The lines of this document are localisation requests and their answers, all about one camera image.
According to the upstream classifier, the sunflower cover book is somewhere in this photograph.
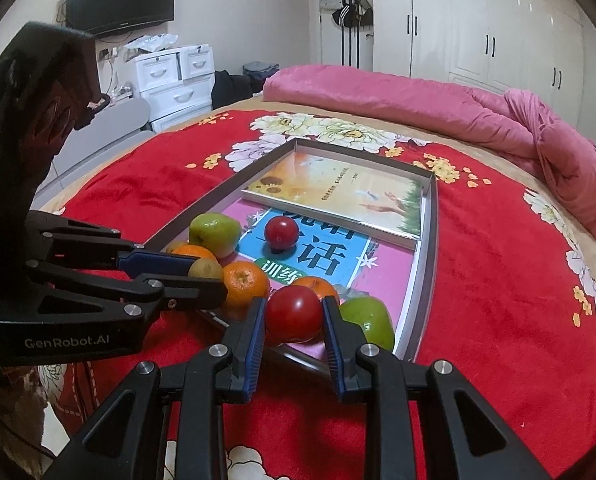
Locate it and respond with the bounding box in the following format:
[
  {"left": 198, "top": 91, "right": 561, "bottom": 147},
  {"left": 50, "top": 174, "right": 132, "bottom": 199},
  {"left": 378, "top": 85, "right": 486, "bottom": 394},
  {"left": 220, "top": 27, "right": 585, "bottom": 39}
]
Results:
[{"left": 242, "top": 152, "right": 425, "bottom": 251}]

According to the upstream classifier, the red tomato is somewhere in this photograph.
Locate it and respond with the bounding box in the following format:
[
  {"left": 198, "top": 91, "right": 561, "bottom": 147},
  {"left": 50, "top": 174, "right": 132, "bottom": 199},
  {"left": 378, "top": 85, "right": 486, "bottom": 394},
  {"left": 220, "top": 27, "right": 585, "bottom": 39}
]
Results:
[
  {"left": 264, "top": 216, "right": 299, "bottom": 251},
  {"left": 266, "top": 286, "right": 325, "bottom": 343}
]

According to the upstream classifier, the black flat television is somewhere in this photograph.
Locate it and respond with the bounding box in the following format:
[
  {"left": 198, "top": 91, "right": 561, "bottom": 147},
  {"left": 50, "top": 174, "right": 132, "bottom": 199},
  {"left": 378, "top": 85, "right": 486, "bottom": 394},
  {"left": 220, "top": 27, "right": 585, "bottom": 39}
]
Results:
[{"left": 66, "top": 0, "right": 175, "bottom": 38}]

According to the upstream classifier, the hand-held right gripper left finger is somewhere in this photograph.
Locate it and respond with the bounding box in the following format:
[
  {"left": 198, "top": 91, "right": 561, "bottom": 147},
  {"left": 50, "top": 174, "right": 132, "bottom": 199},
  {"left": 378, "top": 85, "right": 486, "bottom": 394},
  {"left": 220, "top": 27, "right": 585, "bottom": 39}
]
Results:
[{"left": 42, "top": 296, "right": 269, "bottom": 480}]

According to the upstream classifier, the folded clothes stack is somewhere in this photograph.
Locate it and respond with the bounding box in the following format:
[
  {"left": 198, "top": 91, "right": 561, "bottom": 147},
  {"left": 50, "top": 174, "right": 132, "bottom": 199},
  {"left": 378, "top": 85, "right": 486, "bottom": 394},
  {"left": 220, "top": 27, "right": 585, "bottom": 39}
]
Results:
[{"left": 243, "top": 62, "right": 281, "bottom": 93}]

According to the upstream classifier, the light grey chair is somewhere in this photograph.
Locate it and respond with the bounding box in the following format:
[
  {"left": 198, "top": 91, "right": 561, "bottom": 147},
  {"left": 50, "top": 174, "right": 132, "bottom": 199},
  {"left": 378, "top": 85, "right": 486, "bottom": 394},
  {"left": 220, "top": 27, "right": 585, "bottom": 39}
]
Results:
[{"left": 42, "top": 97, "right": 153, "bottom": 196}]

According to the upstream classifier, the pink quilt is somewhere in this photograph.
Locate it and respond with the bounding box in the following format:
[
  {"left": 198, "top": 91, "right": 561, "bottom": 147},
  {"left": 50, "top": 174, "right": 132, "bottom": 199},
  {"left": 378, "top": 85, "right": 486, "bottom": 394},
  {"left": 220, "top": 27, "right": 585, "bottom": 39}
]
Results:
[{"left": 263, "top": 63, "right": 596, "bottom": 248}]

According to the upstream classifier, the black striped hanging bag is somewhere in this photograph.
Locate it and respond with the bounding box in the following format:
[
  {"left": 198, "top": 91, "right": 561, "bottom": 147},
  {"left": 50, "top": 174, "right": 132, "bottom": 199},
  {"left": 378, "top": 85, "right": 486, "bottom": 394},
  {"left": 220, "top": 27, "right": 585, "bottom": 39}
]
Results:
[{"left": 332, "top": 0, "right": 361, "bottom": 68}]

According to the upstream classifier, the white drawer cabinet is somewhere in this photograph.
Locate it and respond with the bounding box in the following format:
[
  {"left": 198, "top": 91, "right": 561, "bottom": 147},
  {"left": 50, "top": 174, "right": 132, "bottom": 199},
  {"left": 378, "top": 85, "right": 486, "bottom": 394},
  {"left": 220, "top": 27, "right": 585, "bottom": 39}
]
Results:
[{"left": 128, "top": 45, "right": 216, "bottom": 133}]

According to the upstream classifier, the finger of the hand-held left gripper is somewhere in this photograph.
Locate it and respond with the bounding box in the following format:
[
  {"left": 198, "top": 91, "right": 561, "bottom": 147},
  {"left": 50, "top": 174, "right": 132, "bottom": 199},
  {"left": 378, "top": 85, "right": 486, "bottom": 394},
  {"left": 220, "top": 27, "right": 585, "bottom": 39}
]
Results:
[
  {"left": 25, "top": 211, "right": 202, "bottom": 278},
  {"left": 28, "top": 262, "right": 229, "bottom": 322}
]

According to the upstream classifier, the white wardrobe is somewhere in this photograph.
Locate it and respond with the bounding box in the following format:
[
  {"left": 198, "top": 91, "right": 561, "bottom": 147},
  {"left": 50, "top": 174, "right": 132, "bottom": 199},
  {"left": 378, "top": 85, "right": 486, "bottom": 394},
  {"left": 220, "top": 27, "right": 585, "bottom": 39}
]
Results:
[{"left": 370, "top": 0, "right": 586, "bottom": 131}]

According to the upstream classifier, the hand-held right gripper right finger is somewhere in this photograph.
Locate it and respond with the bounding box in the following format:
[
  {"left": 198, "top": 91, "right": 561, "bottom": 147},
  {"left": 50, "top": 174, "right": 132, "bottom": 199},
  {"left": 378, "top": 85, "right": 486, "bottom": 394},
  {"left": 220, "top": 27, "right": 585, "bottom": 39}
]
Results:
[{"left": 322, "top": 295, "right": 551, "bottom": 480}]

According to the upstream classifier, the white door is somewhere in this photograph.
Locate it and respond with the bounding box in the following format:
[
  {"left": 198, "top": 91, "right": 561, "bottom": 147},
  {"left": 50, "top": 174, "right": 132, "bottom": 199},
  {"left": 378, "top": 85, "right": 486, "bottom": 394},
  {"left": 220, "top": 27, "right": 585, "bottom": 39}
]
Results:
[{"left": 318, "top": 0, "right": 373, "bottom": 68}]

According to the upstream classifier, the orange mandarin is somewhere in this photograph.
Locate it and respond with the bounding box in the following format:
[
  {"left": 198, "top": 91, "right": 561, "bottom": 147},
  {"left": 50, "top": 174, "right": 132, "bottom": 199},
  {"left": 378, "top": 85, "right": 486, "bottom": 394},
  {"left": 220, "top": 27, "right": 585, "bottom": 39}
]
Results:
[
  {"left": 173, "top": 244, "right": 219, "bottom": 268},
  {"left": 292, "top": 276, "right": 339, "bottom": 303},
  {"left": 221, "top": 261, "right": 271, "bottom": 311}
]

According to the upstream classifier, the pink and blue book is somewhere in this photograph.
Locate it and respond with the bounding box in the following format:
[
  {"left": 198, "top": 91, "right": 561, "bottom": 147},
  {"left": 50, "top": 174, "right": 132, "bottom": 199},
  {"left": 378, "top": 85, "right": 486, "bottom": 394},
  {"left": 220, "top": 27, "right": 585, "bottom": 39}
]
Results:
[{"left": 218, "top": 200, "right": 419, "bottom": 361}]

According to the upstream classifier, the white plastic bag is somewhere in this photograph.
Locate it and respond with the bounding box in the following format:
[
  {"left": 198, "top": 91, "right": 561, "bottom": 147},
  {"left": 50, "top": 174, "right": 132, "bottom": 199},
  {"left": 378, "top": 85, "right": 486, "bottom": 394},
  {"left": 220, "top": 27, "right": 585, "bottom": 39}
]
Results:
[{"left": 125, "top": 33, "right": 179, "bottom": 56}]

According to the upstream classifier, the black garment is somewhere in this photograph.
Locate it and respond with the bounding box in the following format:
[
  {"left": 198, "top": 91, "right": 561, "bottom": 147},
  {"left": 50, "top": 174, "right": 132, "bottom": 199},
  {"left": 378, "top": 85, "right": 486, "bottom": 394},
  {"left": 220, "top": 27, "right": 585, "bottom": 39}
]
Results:
[{"left": 212, "top": 70, "right": 253, "bottom": 108}]

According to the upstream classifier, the red floral blanket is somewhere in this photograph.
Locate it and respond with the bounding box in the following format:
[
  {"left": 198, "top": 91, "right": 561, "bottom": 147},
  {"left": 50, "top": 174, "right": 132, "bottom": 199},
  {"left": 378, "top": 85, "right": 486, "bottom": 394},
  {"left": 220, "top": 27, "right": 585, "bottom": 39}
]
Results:
[{"left": 38, "top": 107, "right": 596, "bottom": 480}]

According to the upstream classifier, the green apple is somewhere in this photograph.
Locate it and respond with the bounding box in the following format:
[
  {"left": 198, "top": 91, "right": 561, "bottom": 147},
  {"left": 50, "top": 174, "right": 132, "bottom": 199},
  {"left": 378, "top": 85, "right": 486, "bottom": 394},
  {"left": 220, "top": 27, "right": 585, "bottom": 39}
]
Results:
[
  {"left": 339, "top": 296, "right": 395, "bottom": 353},
  {"left": 188, "top": 213, "right": 242, "bottom": 260}
]

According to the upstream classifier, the shallow grey cardboard box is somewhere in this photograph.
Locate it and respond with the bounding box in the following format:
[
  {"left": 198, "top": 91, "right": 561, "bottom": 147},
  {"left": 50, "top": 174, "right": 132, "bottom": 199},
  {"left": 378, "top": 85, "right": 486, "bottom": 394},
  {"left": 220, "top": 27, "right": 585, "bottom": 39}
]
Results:
[{"left": 145, "top": 137, "right": 439, "bottom": 378}]

